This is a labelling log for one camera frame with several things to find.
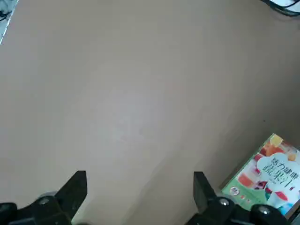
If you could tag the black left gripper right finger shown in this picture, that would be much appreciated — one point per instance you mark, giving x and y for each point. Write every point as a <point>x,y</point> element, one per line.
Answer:
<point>205,198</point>

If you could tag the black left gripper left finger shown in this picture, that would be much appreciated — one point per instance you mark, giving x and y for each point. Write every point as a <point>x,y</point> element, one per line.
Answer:
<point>70,194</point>

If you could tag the colourful juice recipe book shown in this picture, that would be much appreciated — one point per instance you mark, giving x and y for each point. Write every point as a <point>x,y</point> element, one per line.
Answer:
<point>269,168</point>

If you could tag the aluminium table edge rail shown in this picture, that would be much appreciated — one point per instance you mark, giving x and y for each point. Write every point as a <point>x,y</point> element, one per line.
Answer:
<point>5,30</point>

